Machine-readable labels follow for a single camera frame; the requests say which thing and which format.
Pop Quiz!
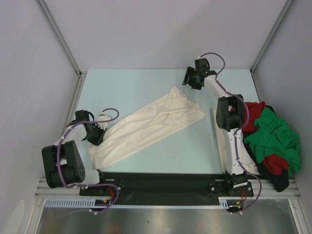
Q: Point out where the cream white t shirt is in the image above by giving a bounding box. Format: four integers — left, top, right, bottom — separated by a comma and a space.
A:
88, 86, 206, 170

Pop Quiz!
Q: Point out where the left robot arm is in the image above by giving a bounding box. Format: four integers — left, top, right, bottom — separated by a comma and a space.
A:
41, 110, 111, 195

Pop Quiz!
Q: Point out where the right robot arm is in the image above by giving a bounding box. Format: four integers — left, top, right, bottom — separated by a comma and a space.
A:
182, 56, 254, 196

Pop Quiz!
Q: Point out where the green t shirt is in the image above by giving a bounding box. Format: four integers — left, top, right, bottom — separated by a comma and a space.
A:
244, 107, 302, 176

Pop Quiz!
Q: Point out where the white tray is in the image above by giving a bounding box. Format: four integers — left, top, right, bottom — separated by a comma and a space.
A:
213, 107, 258, 175

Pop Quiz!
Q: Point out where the red t shirt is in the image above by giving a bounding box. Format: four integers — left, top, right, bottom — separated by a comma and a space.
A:
242, 101, 289, 176

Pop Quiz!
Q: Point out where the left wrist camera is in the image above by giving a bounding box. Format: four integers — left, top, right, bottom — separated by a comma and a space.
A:
97, 112, 112, 130

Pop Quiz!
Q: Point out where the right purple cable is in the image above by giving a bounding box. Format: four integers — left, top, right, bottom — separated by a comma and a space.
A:
198, 52, 263, 215

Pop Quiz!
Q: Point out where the purple cable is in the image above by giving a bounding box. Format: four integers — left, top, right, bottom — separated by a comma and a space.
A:
198, 52, 263, 215
56, 107, 120, 215

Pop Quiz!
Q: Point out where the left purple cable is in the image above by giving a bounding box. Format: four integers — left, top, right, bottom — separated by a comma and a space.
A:
56, 107, 120, 215

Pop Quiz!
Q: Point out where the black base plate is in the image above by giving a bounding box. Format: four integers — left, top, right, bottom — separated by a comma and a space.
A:
79, 172, 254, 206

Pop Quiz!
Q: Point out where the left slotted cable duct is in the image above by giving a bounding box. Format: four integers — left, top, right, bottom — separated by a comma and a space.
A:
45, 198, 111, 208

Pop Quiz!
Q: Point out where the slotted cable duct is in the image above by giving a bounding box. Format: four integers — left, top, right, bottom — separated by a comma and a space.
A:
45, 198, 111, 208
218, 196, 244, 209

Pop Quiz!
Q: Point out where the right aluminium frame post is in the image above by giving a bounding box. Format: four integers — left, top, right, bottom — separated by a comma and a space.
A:
250, 0, 295, 76

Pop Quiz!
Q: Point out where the aluminium frame post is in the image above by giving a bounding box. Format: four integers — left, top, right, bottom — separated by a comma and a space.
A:
250, 0, 295, 76
36, 0, 86, 78

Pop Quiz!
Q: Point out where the right slotted cable duct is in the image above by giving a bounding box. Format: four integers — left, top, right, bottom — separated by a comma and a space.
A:
218, 196, 244, 209

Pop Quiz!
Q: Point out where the left aluminium frame post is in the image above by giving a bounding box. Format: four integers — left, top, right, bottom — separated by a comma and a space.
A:
36, 0, 86, 78

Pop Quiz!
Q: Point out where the aluminium front rail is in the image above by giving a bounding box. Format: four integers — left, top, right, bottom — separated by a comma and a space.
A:
35, 179, 301, 199

